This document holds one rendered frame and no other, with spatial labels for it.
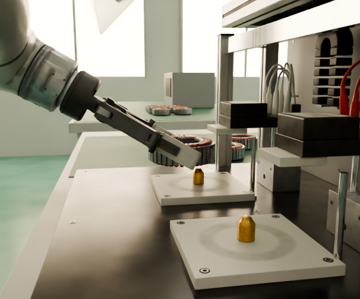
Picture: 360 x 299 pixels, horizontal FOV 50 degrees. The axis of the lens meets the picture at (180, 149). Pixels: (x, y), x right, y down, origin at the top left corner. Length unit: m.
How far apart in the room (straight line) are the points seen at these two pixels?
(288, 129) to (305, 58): 0.43
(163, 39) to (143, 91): 0.71
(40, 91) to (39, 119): 4.61
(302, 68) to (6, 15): 0.60
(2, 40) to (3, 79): 0.13
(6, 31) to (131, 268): 0.28
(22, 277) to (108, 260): 0.10
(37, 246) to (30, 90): 0.22
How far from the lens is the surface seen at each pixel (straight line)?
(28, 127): 5.25
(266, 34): 0.64
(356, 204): 0.48
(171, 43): 5.20
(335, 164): 0.75
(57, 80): 0.60
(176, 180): 0.69
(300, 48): 0.88
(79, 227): 0.53
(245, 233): 0.44
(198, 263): 0.39
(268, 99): 0.69
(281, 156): 0.41
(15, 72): 0.60
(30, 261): 0.51
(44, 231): 0.59
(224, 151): 0.87
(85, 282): 0.40
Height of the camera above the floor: 0.96
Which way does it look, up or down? 10 degrees down
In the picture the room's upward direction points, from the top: straight up
